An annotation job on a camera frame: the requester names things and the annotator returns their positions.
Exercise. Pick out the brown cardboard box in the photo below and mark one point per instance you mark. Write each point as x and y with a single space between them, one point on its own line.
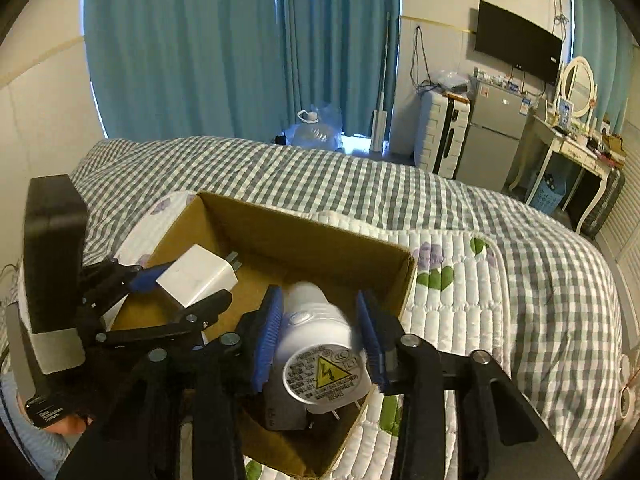
280 255

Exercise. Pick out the clear water jug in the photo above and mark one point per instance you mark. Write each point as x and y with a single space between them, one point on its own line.
312 132

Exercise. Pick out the black wall television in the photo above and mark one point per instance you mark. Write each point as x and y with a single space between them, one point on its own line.
517 40

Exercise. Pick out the wide teal curtain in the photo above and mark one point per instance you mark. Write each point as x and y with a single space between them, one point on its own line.
185 45

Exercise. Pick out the silver fridge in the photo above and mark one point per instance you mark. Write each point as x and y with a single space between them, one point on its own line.
492 135

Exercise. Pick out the person's left hand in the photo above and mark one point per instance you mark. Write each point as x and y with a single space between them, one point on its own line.
67 425

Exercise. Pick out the person's left forearm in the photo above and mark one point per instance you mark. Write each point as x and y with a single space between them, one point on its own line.
20 435

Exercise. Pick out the white round power adapter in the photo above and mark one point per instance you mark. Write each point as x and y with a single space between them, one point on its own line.
315 330

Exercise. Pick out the white cup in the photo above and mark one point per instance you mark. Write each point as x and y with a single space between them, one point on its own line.
631 400

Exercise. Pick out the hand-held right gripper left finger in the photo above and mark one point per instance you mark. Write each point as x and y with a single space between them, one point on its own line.
265 340

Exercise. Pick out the white slatted wardrobe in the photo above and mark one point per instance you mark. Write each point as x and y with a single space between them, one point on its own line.
627 250

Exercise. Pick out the narrow teal curtain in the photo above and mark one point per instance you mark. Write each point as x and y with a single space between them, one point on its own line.
597 25

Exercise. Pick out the blue laundry basket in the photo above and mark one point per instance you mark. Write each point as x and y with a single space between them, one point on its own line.
547 195

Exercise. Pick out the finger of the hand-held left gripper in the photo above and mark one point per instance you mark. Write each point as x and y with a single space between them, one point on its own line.
200 307
145 281

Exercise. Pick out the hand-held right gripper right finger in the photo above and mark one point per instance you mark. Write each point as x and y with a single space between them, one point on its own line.
372 345

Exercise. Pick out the grey checked duvet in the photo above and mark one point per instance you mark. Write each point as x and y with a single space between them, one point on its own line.
380 190

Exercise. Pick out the white suitcase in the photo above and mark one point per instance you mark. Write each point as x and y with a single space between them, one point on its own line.
435 130

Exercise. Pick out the clear plastic bag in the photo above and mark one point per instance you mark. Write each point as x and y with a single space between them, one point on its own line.
455 81

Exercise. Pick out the white flat mop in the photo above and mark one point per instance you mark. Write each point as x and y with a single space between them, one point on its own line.
378 127

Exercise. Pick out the black suitcase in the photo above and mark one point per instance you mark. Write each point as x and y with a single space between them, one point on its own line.
607 205

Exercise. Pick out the white dressing table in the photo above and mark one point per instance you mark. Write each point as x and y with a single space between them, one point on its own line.
550 132

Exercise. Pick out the white square charger plug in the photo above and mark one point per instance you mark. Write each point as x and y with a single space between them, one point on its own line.
192 275

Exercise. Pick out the white oval vanity mirror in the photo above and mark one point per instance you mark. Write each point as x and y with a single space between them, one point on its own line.
577 85

